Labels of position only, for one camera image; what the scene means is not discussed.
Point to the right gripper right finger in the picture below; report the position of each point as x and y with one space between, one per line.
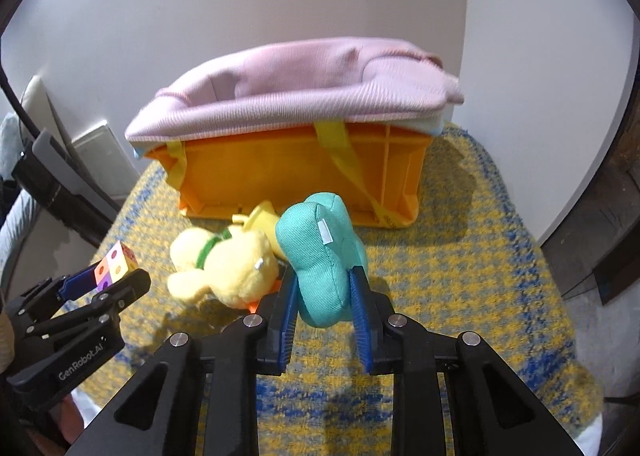
449 387

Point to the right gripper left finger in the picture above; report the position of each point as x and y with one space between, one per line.
199 393

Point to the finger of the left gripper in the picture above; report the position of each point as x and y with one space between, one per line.
76 286
125 290

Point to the colourful toy cube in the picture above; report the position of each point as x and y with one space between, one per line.
114 266

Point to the yellow plush bear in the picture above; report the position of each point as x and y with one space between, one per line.
237 267

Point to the teal fabric plush toy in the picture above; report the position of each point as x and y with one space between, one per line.
321 245

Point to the yellow toy cup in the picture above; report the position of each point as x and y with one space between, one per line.
263 218

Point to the person left hand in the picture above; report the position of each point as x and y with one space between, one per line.
65 425

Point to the grey cushioned chair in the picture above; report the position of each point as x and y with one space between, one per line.
20 213

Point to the orange plastic crate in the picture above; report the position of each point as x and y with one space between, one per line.
375 168

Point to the pink knit fabric liner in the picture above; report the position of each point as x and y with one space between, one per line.
287 84

